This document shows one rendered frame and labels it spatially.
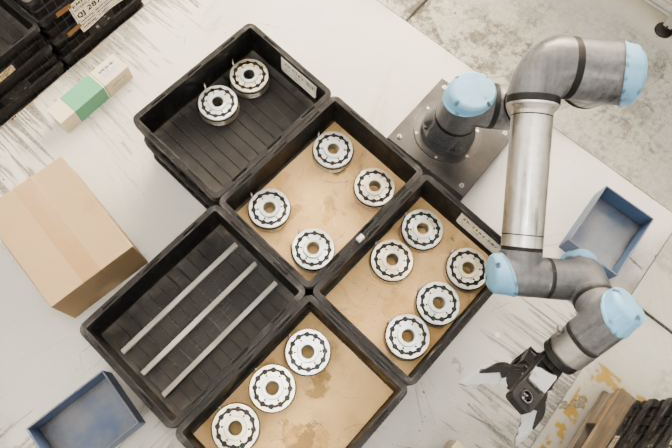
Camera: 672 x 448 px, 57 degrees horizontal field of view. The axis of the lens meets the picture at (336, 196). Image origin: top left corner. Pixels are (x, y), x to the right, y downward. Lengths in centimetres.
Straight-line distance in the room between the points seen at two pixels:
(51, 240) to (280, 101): 65
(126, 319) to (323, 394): 48
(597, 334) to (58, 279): 114
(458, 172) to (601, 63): 62
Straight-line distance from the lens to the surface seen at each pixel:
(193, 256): 152
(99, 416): 165
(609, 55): 123
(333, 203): 154
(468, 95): 156
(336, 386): 146
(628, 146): 286
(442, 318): 148
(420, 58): 191
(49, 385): 169
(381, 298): 149
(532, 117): 117
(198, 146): 162
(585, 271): 120
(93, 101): 185
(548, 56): 119
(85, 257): 155
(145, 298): 152
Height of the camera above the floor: 228
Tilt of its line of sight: 70 degrees down
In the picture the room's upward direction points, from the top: 9 degrees clockwise
